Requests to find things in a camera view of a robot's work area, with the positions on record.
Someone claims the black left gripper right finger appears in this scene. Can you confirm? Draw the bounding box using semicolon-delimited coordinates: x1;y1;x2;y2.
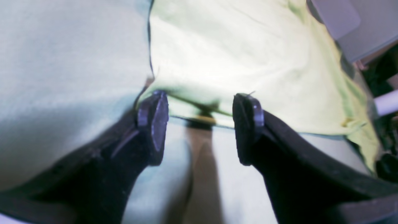
233;93;397;224

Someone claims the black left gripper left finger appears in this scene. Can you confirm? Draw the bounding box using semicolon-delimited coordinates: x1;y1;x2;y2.
1;91;169;224

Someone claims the light green T-shirt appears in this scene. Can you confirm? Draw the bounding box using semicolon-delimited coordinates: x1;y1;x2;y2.
138;0;380;171

